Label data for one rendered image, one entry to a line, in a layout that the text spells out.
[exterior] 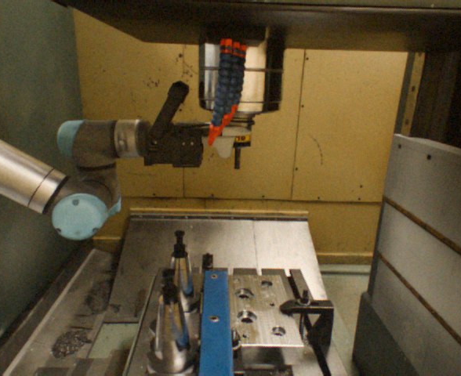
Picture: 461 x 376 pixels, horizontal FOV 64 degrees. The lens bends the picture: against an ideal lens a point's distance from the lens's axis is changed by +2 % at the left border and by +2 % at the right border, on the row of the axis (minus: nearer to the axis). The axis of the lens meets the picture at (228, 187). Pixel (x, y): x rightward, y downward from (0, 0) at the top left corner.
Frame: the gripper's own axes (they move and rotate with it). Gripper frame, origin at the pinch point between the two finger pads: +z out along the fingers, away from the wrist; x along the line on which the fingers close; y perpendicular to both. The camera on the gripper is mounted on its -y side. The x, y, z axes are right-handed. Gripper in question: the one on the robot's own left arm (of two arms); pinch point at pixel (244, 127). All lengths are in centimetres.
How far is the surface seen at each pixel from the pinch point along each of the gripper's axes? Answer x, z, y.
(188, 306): 25.5, -8.7, 22.5
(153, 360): 36.1, -11.4, 22.2
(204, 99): 4.5, -7.2, -5.5
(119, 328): -45, -46, 81
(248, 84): 7.9, 0.5, -8.0
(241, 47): 14.1, -0.7, -13.4
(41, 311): -40, -71, 70
